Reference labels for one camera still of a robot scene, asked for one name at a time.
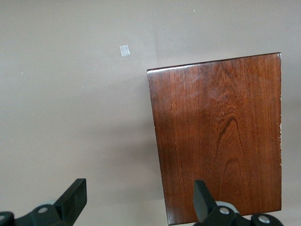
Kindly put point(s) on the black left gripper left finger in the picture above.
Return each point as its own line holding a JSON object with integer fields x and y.
{"x": 70, "y": 202}

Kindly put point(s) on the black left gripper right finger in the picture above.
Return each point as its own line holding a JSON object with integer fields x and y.
{"x": 204, "y": 204}

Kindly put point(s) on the dark brown wooden cabinet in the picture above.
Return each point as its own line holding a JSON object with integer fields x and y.
{"x": 211, "y": 141}

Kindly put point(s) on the small grey tape patch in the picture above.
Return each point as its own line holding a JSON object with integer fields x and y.
{"x": 124, "y": 50}

